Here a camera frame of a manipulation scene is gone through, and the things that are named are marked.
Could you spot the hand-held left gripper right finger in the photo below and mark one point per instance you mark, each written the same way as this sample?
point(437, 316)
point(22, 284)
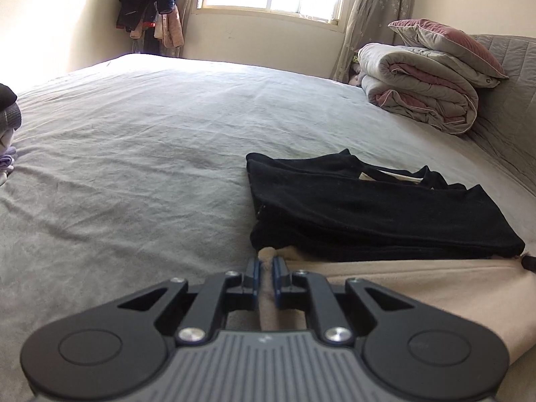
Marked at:
point(275, 278)

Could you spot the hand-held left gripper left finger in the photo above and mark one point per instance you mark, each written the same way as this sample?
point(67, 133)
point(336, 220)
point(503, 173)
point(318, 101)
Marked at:
point(256, 276)

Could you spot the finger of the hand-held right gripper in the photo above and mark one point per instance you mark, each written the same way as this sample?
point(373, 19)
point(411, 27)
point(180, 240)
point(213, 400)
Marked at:
point(529, 262)

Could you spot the black and beige sweatshirt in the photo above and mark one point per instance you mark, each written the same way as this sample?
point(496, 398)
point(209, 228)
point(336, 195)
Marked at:
point(356, 217)

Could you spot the hanging dark clothes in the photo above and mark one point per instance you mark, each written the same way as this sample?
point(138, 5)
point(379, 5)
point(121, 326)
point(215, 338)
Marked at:
point(142, 4)

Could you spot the stack of folded clothes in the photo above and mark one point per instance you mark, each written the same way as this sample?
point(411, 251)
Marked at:
point(8, 113)

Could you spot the grey quilted headboard cover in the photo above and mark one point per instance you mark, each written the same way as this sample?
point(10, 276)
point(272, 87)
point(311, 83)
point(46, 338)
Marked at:
point(511, 125)

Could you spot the folded grey pink quilt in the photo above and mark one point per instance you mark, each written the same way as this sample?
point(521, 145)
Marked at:
point(418, 88)

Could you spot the grey pink pillow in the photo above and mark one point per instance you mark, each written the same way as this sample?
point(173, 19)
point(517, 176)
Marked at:
point(452, 46)

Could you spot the patterned grey curtain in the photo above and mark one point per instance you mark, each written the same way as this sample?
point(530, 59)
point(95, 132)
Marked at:
point(372, 16)
point(188, 8)

